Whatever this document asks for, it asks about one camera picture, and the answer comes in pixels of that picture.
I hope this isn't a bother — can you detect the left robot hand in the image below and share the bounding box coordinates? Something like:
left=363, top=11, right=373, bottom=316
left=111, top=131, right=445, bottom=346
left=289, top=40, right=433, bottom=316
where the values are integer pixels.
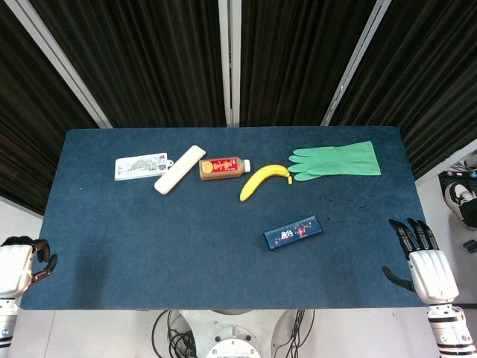
left=0, top=235, right=59, bottom=298

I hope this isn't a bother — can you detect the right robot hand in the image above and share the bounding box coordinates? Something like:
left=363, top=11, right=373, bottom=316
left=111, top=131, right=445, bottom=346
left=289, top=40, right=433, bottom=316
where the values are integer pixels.
left=382, top=218, right=460, bottom=305

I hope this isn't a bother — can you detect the blue rectangular box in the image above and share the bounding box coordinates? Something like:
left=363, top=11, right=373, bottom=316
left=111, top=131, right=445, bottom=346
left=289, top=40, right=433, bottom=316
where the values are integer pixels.
left=263, top=215, right=323, bottom=251

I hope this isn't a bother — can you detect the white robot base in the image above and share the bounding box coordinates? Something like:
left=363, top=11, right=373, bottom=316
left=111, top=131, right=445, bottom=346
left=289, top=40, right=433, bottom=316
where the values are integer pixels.
left=177, top=309, right=299, bottom=358

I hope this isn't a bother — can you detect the black and white sneaker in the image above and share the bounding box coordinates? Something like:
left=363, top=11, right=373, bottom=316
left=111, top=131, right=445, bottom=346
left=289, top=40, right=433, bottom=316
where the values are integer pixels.
left=444, top=181, right=477, bottom=231

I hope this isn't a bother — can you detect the black equipment with stickers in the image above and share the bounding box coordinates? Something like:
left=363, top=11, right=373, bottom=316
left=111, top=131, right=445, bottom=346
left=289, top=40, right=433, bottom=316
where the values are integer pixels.
left=438, top=167, right=477, bottom=186

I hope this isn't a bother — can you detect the dark pleated curtain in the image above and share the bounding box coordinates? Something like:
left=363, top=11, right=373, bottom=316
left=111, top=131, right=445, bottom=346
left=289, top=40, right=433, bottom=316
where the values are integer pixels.
left=29, top=0, right=227, bottom=129
left=240, top=0, right=381, bottom=127
left=330, top=0, right=477, bottom=180
left=0, top=0, right=98, bottom=216

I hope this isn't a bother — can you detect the green rubber glove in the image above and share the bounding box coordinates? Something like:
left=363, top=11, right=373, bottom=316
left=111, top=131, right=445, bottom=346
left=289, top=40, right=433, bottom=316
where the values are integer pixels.
left=288, top=140, right=382, bottom=183

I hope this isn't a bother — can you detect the blue table mat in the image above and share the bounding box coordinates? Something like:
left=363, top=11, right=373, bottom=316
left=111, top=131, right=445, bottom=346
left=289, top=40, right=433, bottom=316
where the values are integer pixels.
left=19, top=126, right=448, bottom=311

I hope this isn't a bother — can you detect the white printed card pack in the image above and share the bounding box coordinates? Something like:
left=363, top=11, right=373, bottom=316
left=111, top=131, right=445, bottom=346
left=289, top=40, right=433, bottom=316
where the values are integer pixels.
left=113, top=152, right=174, bottom=183

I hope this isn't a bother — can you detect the cream oblong case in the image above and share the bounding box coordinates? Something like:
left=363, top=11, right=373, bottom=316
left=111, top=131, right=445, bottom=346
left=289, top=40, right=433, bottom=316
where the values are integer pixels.
left=154, top=145, right=207, bottom=195

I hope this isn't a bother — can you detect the yellow banana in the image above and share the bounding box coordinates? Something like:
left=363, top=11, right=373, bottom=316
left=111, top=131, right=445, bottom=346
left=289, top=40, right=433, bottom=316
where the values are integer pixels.
left=239, top=164, right=294, bottom=203

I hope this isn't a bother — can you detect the brown juice bottle red label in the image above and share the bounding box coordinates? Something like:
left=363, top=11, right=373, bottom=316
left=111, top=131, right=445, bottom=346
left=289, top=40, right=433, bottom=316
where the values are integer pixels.
left=198, top=157, right=251, bottom=182

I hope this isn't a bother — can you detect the black cable bundle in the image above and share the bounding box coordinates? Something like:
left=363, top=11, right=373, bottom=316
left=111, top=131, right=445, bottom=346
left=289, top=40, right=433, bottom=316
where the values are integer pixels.
left=151, top=310, right=197, bottom=358
left=274, top=309, right=316, bottom=358

